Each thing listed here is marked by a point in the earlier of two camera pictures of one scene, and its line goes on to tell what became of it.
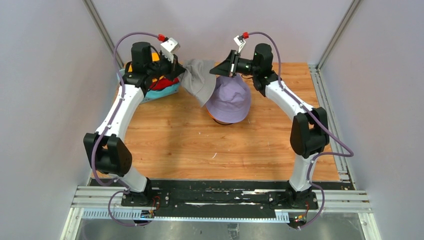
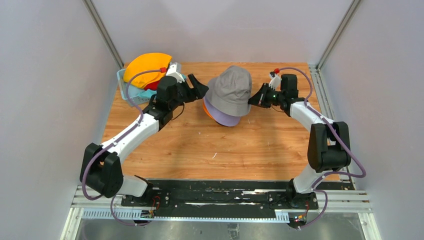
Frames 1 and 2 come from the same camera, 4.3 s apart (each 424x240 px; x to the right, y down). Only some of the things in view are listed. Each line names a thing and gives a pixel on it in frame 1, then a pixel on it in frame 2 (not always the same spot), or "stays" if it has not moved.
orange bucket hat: (210, 114) stays
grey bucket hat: (199, 79) → (229, 92)
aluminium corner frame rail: (343, 165) stays
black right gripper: (229, 67) → (259, 99)
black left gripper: (174, 69) → (199, 90)
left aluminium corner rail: (102, 29) stays
